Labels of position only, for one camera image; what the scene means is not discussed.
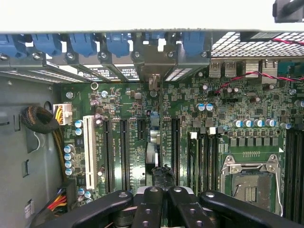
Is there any CPU socket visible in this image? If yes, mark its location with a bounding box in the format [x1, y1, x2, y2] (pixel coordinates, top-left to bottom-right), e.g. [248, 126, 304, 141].
[219, 154, 285, 218]

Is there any black power connector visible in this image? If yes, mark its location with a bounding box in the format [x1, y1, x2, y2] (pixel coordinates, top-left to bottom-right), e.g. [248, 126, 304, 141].
[63, 179, 76, 209]

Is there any thin metal locking lever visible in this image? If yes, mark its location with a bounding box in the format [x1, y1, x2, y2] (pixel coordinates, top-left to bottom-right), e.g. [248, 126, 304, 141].
[275, 175, 284, 217]

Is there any black RAM slot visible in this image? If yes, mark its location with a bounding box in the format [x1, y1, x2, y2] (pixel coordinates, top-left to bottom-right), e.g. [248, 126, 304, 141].
[285, 129, 292, 220]
[292, 129, 299, 223]
[199, 135, 207, 190]
[215, 135, 221, 190]
[298, 129, 304, 225]
[207, 127, 216, 190]

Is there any long black expansion slot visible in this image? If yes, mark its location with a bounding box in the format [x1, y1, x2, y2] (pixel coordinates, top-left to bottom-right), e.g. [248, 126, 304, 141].
[102, 118, 114, 193]
[119, 119, 131, 190]
[171, 118, 181, 171]

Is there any white expansion slot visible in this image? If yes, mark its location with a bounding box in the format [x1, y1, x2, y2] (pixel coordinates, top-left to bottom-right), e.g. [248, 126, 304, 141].
[82, 115, 98, 190]

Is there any short black expansion slot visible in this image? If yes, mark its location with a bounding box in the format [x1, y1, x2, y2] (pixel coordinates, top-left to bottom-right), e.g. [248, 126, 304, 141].
[137, 119, 146, 141]

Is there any white power connector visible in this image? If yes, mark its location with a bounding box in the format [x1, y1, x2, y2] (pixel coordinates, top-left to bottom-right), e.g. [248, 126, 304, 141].
[53, 102, 73, 125]

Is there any green motherboard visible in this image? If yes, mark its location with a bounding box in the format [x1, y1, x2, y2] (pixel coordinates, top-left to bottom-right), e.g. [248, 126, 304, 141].
[60, 59, 304, 228]

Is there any silver rear port block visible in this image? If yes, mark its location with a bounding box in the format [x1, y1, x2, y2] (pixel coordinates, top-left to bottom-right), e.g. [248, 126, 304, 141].
[244, 59, 261, 78]
[261, 58, 278, 84]

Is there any metal slot cover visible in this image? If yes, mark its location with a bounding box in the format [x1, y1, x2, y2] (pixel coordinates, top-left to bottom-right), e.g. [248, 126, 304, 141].
[9, 57, 85, 83]
[99, 52, 133, 83]
[163, 51, 211, 81]
[0, 57, 60, 84]
[66, 53, 112, 83]

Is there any metal USB port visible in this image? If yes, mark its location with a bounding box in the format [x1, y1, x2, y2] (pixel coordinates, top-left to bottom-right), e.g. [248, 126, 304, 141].
[223, 60, 237, 78]
[209, 60, 223, 78]

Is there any teal rear port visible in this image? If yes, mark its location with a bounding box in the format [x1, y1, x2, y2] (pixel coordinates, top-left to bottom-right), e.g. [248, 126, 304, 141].
[277, 61, 304, 74]

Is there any grey open PC case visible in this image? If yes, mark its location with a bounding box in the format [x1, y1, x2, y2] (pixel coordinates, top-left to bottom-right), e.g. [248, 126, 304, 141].
[0, 23, 304, 84]

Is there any blue card retention clip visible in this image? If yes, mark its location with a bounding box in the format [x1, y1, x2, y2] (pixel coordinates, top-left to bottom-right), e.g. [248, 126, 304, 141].
[105, 32, 131, 59]
[0, 33, 27, 59]
[144, 30, 166, 40]
[68, 32, 97, 57]
[30, 33, 63, 57]
[181, 31, 206, 57]

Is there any red and yellow wire bundle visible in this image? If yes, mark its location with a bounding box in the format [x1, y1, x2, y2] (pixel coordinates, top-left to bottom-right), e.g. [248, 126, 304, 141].
[46, 187, 68, 214]

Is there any black sleeved cable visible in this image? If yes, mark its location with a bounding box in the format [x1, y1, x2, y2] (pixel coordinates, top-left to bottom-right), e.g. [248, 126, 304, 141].
[20, 105, 67, 183]

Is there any red and black twisted wire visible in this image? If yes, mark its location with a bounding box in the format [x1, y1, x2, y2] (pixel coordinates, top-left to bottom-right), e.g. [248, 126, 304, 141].
[215, 38, 304, 95]

